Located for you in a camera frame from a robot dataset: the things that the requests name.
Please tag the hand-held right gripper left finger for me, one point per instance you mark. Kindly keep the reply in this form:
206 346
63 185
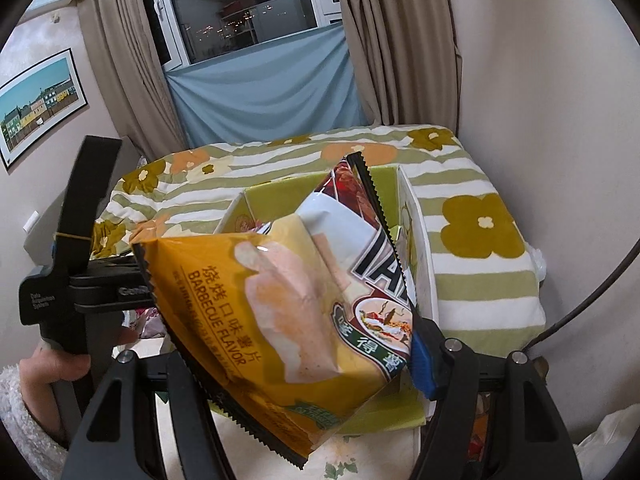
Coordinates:
177 385

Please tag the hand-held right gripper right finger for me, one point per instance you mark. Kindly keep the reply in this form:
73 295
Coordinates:
425 362

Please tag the yellow potato chips packet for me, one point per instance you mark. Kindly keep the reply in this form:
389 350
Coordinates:
280 310

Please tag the green paper box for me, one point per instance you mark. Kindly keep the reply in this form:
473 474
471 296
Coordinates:
382 187

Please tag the person's left forearm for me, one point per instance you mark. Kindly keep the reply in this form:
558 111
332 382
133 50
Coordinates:
25 420

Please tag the person's left hand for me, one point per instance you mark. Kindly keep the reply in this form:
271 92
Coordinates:
57 367

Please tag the pink snack packet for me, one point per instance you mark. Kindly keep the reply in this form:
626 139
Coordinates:
150 322

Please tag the green striped floral blanket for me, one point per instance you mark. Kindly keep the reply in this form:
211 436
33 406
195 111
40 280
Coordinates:
465 270

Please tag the framed houses picture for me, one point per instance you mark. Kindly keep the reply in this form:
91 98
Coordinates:
40 105

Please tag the white plastic bag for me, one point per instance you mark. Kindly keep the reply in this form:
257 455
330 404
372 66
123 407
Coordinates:
612 442

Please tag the beige curtain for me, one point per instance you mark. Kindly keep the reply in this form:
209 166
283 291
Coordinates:
395 45
125 60

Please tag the light blue cloth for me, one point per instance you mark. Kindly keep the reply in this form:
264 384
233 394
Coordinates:
270 95

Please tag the white framed window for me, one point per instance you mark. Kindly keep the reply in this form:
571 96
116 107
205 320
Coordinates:
240 5

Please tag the white wall switch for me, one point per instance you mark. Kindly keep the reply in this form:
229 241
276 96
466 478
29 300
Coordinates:
31 222

